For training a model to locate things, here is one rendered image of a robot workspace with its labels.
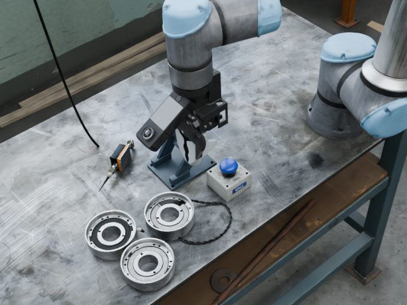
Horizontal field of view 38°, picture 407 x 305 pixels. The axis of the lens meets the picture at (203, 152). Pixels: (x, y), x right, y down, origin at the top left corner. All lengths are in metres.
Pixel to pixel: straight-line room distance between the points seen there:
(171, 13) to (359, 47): 0.54
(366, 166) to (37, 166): 0.90
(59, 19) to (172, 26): 1.97
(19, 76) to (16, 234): 1.66
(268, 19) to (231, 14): 0.06
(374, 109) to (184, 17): 0.49
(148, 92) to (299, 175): 0.47
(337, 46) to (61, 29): 1.80
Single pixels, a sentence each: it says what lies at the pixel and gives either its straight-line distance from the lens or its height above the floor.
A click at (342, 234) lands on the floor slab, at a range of 2.27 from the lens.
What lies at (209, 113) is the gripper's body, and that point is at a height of 1.10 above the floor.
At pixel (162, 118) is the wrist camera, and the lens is 1.04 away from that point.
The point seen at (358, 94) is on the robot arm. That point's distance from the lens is 1.27.
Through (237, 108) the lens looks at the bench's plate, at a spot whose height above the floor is 0.80.
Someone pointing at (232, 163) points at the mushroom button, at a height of 0.87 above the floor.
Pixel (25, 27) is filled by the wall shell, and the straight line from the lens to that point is 2.82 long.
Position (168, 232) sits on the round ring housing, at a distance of 1.21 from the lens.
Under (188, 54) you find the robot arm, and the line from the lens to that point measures 0.96.
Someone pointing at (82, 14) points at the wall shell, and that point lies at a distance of 2.93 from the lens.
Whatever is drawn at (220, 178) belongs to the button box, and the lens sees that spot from 1.29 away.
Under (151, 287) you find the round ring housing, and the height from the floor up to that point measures 0.82.
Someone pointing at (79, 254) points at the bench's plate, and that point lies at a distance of 1.26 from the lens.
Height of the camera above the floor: 1.81
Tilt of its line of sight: 46 degrees down
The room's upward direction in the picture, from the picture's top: 4 degrees counter-clockwise
